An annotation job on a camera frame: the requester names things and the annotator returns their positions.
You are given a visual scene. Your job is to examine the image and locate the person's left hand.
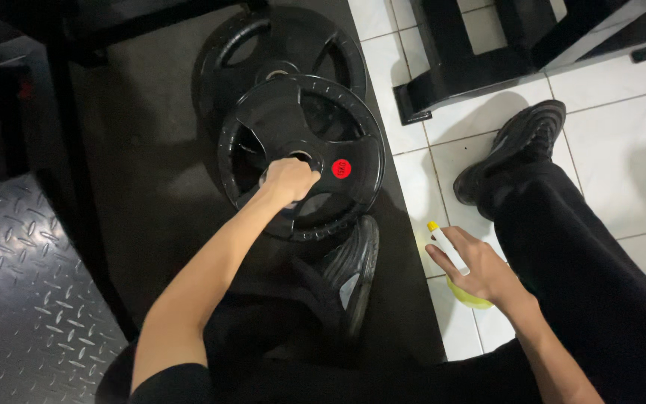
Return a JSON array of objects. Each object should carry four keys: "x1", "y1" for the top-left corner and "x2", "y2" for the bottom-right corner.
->
[{"x1": 259, "y1": 157, "x2": 322, "y2": 209}]

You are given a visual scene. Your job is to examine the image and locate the person's right hand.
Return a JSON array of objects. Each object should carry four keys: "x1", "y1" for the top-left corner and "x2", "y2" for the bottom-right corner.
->
[{"x1": 424, "y1": 226, "x2": 527, "y2": 307}]

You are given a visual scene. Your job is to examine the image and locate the yellow spray bottle white nozzle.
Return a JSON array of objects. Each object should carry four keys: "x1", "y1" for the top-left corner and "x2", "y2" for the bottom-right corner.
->
[{"x1": 427, "y1": 220, "x2": 495, "y2": 310}]

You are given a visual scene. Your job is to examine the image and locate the black weight plate red sticker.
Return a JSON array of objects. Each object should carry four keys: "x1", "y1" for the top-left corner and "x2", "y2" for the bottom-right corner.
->
[{"x1": 218, "y1": 74, "x2": 387, "y2": 243}]

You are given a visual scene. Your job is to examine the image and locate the person's black left shoe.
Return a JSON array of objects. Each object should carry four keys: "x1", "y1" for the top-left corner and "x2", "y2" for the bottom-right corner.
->
[{"x1": 278, "y1": 215, "x2": 381, "y2": 360}]

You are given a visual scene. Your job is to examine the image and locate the person's black shoe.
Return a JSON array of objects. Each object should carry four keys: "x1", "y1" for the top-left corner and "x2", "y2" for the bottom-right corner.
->
[
  {"x1": 453, "y1": 100, "x2": 567, "y2": 221},
  {"x1": 278, "y1": 215, "x2": 381, "y2": 360}
]

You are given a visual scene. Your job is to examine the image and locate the plain black weight plate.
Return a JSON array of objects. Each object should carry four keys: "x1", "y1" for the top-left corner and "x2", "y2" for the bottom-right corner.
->
[{"x1": 191, "y1": 6, "x2": 367, "y2": 141}]

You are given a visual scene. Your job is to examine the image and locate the person's black trousers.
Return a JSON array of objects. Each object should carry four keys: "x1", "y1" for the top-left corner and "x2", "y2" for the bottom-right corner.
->
[{"x1": 96, "y1": 160, "x2": 646, "y2": 404}]

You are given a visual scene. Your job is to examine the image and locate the person's black right shoe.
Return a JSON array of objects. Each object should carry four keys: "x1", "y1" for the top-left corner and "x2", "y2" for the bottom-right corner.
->
[{"x1": 453, "y1": 100, "x2": 567, "y2": 221}]

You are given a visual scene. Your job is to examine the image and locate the black rubber floor mat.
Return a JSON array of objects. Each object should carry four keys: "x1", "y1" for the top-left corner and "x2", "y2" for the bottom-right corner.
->
[{"x1": 70, "y1": 0, "x2": 447, "y2": 367}]

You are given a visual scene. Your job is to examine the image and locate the black gym machine base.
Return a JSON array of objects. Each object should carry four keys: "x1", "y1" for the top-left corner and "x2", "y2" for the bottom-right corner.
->
[{"x1": 393, "y1": 0, "x2": 646, "y2": 125}]

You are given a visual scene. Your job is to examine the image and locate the person's black shirt sleeve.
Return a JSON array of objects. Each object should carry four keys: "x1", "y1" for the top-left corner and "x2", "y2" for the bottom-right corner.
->
[{"x1": 128, "y1": 363, "x2": 215, "y2": 404}]

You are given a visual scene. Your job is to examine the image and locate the diamond plate metal platform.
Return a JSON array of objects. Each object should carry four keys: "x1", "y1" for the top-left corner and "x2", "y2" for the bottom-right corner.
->
[{"x1": 0, "y1": 173, "x2": 129, "y2": 404}]

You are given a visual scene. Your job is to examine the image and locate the black rack frame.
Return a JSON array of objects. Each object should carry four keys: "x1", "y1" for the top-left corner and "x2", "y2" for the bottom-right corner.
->
[{"x1": 0, "y1": 0, "x2": 270, "y2": 343}]

